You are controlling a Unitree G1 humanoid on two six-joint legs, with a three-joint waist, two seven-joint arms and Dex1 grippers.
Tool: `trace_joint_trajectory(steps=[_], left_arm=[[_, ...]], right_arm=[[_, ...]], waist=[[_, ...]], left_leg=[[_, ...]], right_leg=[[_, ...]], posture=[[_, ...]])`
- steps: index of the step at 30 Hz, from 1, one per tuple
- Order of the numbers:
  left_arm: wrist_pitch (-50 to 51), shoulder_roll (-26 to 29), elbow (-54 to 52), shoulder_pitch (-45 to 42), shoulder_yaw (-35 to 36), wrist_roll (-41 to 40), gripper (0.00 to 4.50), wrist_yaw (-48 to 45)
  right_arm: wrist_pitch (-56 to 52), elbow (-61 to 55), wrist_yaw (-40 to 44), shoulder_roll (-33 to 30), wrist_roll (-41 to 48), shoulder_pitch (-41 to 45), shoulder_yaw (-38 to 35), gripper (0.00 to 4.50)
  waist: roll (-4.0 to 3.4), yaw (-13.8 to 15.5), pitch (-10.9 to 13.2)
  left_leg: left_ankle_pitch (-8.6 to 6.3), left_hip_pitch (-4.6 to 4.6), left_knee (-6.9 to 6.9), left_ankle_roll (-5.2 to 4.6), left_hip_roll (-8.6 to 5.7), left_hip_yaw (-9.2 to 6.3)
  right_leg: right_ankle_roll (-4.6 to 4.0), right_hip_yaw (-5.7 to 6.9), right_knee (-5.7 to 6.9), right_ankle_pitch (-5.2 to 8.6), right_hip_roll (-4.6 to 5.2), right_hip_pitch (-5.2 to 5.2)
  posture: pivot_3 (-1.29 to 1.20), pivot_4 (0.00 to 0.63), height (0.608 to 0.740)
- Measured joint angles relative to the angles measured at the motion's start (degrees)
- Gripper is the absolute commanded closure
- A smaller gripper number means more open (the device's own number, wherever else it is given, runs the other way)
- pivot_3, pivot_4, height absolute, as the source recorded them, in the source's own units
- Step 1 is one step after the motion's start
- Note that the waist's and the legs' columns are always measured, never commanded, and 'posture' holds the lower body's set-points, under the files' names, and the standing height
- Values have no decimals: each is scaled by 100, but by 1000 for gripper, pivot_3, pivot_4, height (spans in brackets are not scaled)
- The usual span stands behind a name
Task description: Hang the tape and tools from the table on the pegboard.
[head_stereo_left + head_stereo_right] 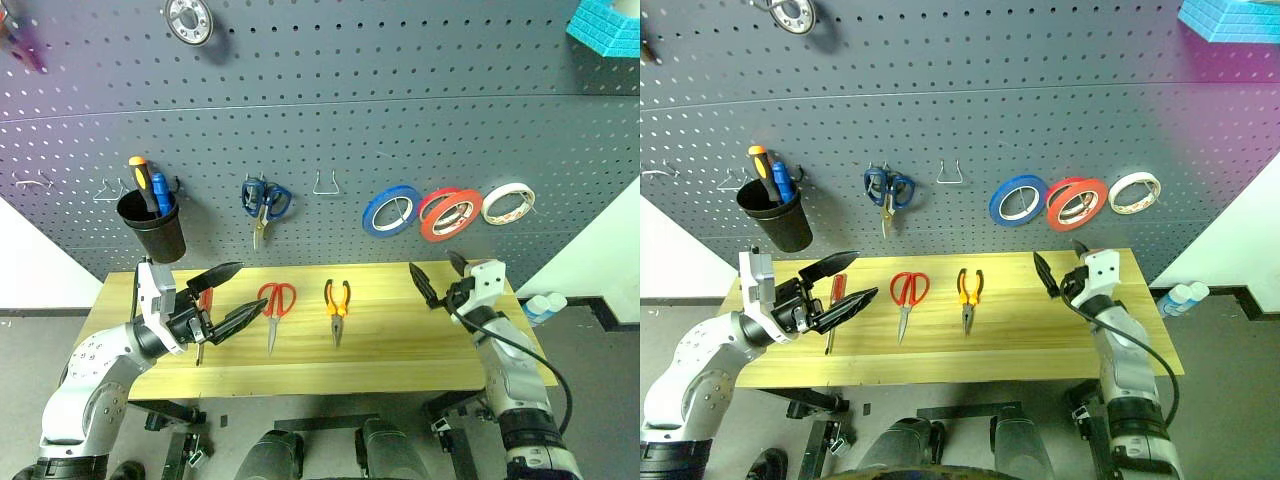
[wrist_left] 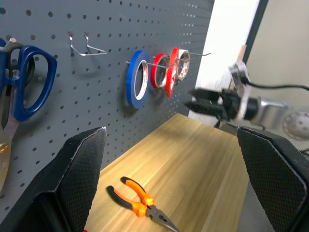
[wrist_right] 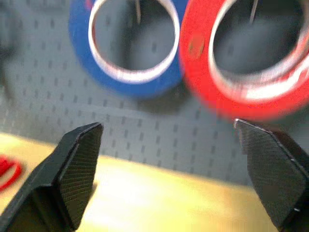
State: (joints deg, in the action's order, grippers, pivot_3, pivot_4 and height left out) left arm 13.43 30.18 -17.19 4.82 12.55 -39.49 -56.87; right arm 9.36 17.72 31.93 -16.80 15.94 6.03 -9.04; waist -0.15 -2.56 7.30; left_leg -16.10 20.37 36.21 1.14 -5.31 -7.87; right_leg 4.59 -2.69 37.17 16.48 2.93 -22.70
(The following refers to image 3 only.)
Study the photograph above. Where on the blue tape roll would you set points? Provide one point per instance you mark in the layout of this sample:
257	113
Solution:
96	70

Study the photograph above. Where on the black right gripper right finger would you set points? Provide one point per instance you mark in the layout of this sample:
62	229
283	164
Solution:
277	174

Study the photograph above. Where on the red tape roll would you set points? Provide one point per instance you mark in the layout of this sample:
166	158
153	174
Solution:
200	79

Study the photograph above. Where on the metal pegboard hook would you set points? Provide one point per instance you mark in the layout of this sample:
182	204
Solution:
253	10
137	10

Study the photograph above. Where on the grey metal pegboard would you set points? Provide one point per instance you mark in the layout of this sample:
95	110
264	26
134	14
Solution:
60	84

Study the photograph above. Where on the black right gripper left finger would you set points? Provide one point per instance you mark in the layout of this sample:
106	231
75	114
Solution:
60	178

